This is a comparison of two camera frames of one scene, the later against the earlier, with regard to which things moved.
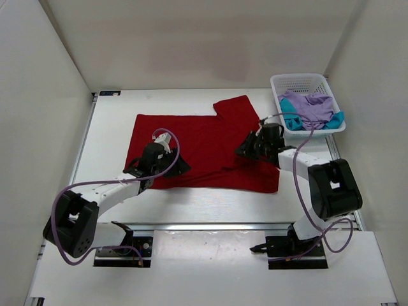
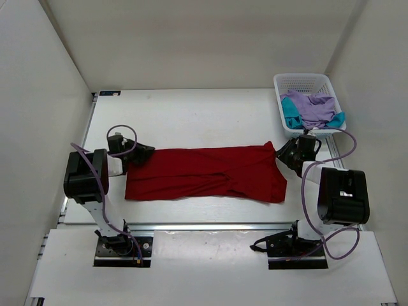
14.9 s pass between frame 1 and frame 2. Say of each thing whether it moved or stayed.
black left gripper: moved
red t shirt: moved
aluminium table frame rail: stayed
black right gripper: moved
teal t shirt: stayed
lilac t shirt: stayed
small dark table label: stayed
